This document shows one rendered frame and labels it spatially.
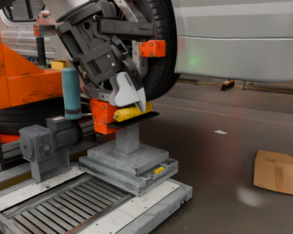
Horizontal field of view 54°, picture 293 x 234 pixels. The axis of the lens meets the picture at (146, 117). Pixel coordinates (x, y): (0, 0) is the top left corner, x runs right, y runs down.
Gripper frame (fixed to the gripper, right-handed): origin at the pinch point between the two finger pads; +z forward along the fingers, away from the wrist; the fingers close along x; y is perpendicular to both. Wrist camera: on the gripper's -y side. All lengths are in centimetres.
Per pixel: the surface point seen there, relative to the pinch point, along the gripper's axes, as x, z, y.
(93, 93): -98, 8, -15
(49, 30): -94, -29, -11
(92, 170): -114, 49, 7
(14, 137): -148, 12, 33
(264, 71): -24, 23, -55
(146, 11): -68, -15, -48
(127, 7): -67, -20, -40
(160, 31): -63, -5, -47
